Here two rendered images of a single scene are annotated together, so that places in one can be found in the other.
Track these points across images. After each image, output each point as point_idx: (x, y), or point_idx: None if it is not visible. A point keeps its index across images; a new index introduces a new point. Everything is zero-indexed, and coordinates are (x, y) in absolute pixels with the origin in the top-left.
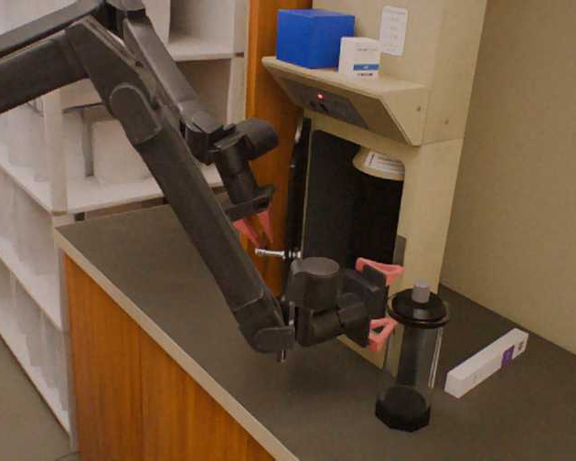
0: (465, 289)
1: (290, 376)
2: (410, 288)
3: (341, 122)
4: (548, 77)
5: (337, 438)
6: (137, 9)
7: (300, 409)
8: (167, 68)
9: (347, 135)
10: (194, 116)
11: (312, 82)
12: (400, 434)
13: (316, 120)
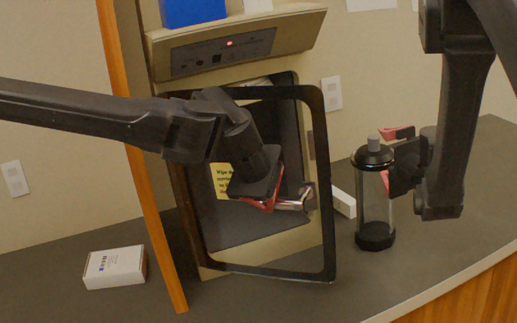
0: None
1: (319, 293)
2: (358, 151)
3: (211, 72)
4: None
5: (401, 271)
6: None
7: (365, 289)
8: (74, 93)
9: (224, 80)
10: (191, 107)
11: (233, 29)
12: (397, 243)
13: (176, 88)
